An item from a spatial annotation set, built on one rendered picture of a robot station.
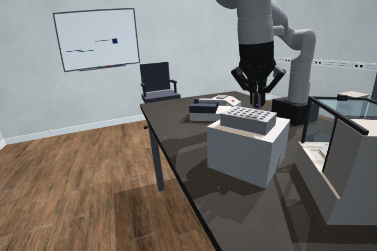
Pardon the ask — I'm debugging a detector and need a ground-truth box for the grey balance with glass draft shield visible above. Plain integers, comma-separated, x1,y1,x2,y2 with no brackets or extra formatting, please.
294,95,377,225

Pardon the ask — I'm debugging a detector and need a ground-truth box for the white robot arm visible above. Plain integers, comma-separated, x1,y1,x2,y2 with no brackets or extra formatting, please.
216,0,316,103

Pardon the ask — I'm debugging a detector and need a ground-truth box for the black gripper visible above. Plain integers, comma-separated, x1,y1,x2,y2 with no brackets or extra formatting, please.
231,40,286,108

